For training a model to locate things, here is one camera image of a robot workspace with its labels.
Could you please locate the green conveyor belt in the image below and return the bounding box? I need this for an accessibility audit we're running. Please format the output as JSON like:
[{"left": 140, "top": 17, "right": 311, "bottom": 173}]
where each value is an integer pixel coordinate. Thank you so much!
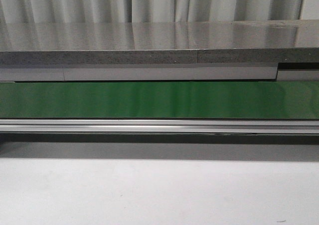
[{"left": 0, "top": 81, "right": 319, "bottom": 120}]

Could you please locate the grey stone counter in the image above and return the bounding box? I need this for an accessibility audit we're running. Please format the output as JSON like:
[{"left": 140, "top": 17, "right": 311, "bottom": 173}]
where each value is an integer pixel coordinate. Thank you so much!
[{"left": 0, "top": 20, "right": 319, "bottom": 82}]

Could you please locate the white curtain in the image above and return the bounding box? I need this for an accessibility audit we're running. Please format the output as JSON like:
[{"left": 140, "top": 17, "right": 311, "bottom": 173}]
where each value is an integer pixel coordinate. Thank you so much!
[{"left": 0, "top": 0, "right": 303, "bottom": 23}]

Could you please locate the aluminium conveyor frame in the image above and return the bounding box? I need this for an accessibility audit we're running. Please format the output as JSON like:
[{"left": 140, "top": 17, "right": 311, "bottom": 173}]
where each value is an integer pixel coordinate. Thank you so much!
[{"left": 0, "top": 119, "right": 319, "bottom": 135}]

